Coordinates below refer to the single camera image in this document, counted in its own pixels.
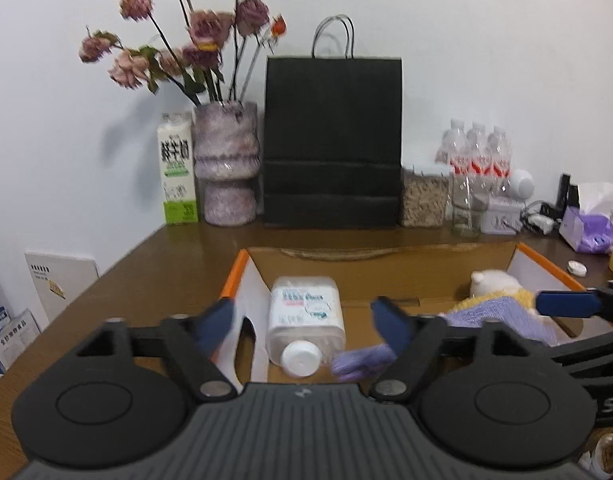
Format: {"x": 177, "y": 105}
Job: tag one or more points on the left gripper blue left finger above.
{"x": 211, "y": 327}

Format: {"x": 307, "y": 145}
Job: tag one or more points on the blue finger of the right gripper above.
{"x": 568, "y": 303}

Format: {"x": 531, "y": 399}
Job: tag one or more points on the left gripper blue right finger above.
{"x": 392, "y": 324}

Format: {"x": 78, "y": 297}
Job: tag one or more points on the purple knitted cloth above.
{"x": 365, "y": 363}

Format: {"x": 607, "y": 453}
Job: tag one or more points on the yellow white plush toy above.
{"x": 493, "y": 294}

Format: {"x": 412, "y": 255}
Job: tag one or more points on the small white round lid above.
{"x": 301, "y": 359}

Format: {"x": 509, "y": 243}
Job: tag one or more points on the white round cap on table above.
{"x": 576, "y": 268}

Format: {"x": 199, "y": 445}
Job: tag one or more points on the red orange cardboard box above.
{"x": 424, "y": 279}

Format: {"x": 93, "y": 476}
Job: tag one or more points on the purple tissue box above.
{"x": 587, "y": 225}

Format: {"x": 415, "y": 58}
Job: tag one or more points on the white power strip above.
{"x": 540, "y": 218}

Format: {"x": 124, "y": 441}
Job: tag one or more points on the white tin box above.
{"x": 502, "y": 217}

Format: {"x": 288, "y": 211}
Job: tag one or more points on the clear container of seeds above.
{"x": 424, "y": 199}

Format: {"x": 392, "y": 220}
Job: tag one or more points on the empty clear glass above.
{"x": 470, "y": 202}

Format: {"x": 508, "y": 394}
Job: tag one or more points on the water bottle right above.
{"x": 501, "y": 156}

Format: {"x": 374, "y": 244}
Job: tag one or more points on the water bottle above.
{"x": 454, "y": 148}
{"x": 479, "y": 149}
{"x": 501, "y": 156}

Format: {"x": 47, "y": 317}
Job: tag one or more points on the water bottle middle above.
{"x": 479, "y": 149}

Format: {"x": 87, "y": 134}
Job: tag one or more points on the water bottle left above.
{"x": 454, "y": 148}

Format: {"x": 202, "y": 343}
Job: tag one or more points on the purple ceramic vase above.
{"x": 227, "y": 161}

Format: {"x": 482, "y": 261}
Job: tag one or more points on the green white milk carton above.
{"x": 177, "y": 173}

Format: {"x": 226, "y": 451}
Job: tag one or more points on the black paper shopping bag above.
{"x": 332, "y": 140}

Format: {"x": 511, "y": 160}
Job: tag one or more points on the dried pink rose bouquet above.
{"x": 220, "y": 51}

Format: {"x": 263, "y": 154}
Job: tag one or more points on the white board leaning on wall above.
{"x": 59, "y": 280}

